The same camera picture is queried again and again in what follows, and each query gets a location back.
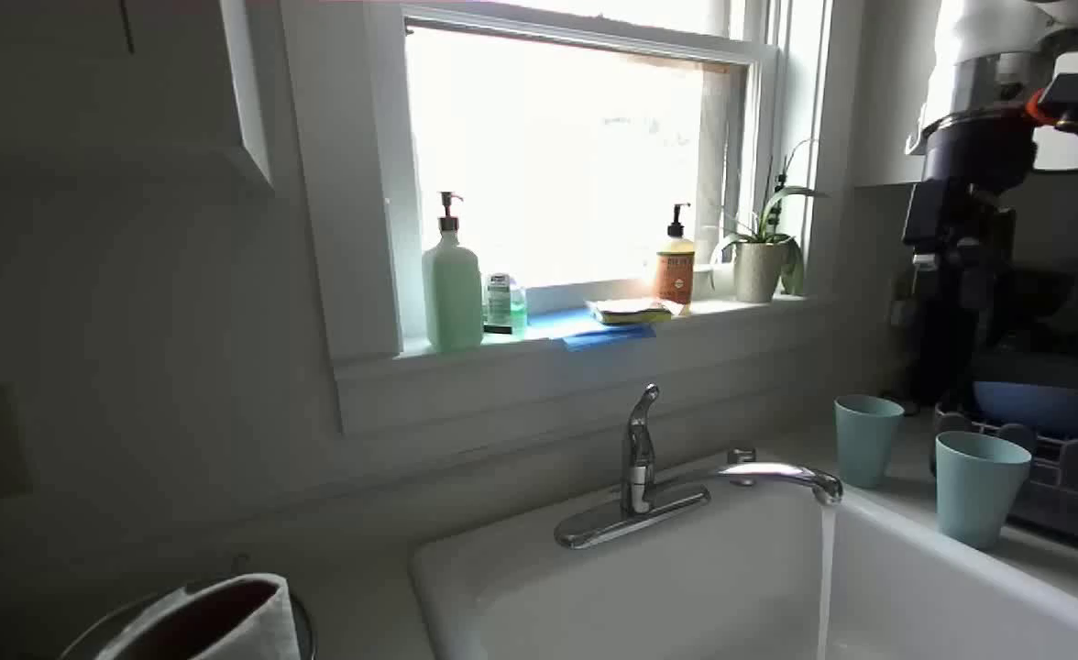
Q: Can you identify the yellow sponge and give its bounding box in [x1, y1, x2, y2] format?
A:
[588, 294, 678, 331]

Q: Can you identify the white upper wall cabinet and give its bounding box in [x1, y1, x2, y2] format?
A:
[0, 0, 276, 194]

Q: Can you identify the dish drying rack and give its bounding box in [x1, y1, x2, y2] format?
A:
[929, 407, 1078, 553]

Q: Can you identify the grey-blue plastic cup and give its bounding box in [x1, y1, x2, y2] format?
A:
[933, 430, 1033, 553]
[832, 391, 909, 492]

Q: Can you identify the blue bowl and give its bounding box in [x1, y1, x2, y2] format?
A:
[971, 376, 1078, 440]

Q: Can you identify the orange soap pump bottle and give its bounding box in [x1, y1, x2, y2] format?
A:
[653, 199, 699, 306]

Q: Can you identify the blue cloth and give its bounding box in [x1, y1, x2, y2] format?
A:
[522, 304, 661, 357]

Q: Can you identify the orchid in white pot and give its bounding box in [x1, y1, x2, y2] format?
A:
[715, 144, 824, 306]

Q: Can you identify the green soap pump bottle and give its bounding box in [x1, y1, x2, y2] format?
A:
[423, 188, 487, 358]

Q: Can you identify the white window frame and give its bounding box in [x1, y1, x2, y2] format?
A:
[276, 0, 874, 442]

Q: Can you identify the white sink basin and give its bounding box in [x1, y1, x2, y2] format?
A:
[406, 470, 1078, 660]

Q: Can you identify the chrome sink faucet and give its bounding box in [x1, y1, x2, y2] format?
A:
[549, 381, 846, 553]

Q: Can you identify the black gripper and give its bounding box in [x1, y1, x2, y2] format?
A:
[898, 178, 1016, 332]

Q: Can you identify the small green jar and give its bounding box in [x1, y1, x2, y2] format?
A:
[480, 270, 532, 338]

